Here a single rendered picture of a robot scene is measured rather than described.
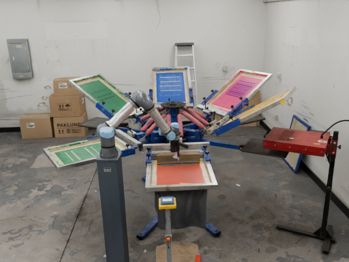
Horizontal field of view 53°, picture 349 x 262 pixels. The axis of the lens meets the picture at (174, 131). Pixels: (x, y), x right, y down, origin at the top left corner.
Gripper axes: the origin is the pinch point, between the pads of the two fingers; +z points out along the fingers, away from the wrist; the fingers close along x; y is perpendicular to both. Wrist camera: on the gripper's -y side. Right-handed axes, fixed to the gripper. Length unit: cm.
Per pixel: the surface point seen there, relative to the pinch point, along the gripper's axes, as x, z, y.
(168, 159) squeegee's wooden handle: 1.5, -0.9, 9.6
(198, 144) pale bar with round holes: -28.9, -2.3, -22.1
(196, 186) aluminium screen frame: 53, 2, -11
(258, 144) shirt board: -44, 7, -88
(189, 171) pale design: 18.6, 5.1, -8.9
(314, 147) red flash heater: 7, -8, -126
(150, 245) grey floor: -7, 100, 33
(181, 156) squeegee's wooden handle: 1.5, -2.8, -2.7
